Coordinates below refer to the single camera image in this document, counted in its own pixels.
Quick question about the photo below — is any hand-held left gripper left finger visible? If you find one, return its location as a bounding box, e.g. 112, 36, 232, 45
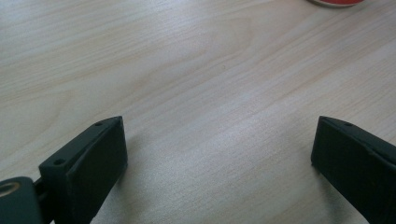
38, 115, 129, 224

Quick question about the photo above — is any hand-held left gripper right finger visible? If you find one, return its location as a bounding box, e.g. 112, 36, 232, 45
310, 115, 396, 224

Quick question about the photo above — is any red round container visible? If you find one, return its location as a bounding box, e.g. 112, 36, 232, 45
306, 0, 366, 8

